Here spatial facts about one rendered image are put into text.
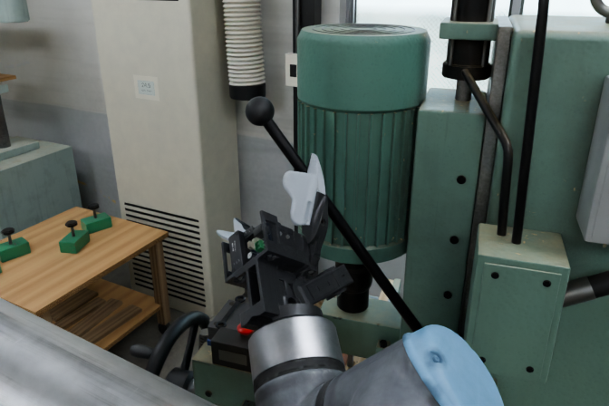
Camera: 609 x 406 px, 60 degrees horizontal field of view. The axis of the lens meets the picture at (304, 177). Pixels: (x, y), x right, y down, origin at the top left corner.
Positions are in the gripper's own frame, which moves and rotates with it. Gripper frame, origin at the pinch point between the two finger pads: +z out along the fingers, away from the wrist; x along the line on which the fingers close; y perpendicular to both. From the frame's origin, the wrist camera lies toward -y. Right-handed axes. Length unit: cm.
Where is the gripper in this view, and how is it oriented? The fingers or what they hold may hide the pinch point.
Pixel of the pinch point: (276, 188)
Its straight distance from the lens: 67.7
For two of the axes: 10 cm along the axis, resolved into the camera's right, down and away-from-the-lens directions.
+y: -7.0, -3.5, -6.2
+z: -1.8, -7.5, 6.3
